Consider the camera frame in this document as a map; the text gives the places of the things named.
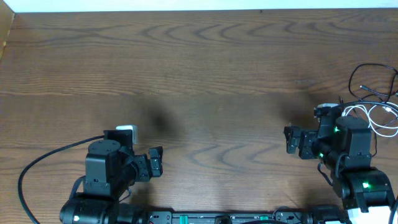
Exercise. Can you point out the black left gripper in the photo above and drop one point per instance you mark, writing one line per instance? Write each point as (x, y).
(144, 168)

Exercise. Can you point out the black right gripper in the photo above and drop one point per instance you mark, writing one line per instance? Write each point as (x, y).
(305, 144)

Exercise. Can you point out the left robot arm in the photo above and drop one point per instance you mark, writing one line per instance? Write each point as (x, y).
(83, 208)

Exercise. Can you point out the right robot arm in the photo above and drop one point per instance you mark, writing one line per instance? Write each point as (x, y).
(362, 191)

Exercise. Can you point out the cardboard panel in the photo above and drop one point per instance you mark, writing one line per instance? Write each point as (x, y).
(6, 20)

